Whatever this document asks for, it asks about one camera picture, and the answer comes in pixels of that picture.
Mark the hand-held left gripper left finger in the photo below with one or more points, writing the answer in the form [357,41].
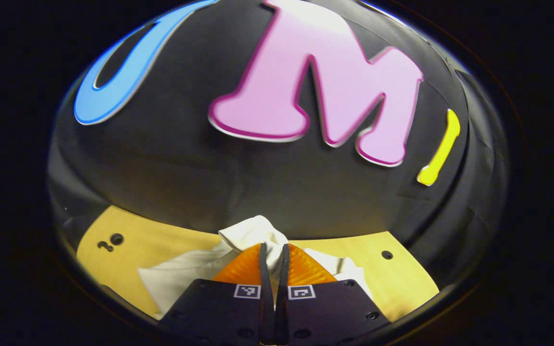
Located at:
[266,288]

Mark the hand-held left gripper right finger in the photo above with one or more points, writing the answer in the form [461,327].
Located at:
[283,288]

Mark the white cloth garment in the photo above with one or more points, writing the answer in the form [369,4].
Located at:
[253,233]

